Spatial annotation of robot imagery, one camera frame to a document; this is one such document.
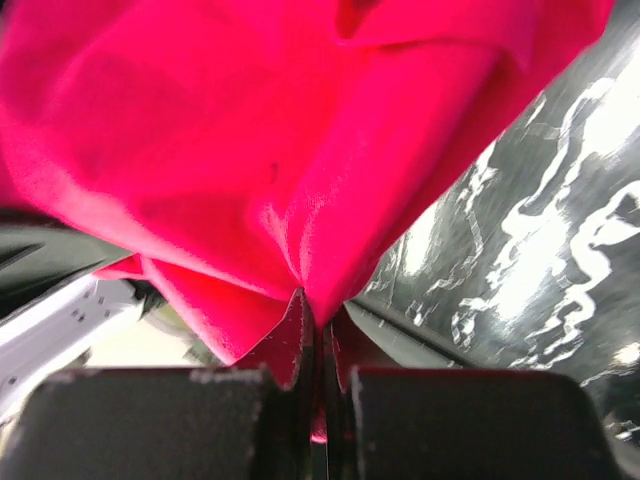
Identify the magenta t shirt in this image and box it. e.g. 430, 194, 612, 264
1, 1, 613, 363

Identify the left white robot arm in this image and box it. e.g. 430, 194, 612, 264
1, 275, 144, 424

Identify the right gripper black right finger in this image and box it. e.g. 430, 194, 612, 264
323, 320, 639, 479

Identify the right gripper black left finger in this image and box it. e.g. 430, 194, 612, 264
1, 291, 314, 479

